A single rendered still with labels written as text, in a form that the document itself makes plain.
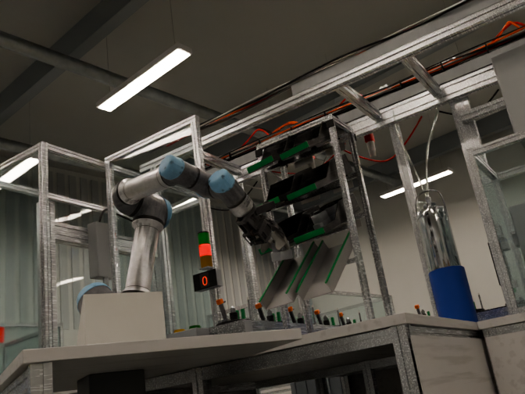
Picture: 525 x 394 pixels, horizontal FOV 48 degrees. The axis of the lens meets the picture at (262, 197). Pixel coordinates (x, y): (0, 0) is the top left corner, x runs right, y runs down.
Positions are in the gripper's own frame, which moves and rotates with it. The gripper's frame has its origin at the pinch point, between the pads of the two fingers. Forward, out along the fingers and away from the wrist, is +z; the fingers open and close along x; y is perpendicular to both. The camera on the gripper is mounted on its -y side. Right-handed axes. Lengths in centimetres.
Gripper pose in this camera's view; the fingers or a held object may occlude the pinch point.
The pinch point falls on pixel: (280, 245)
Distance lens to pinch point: 201.5
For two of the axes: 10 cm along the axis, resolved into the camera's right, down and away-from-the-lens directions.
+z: 5.6, 7.0, 4.5
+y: -3.5, 6.9, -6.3
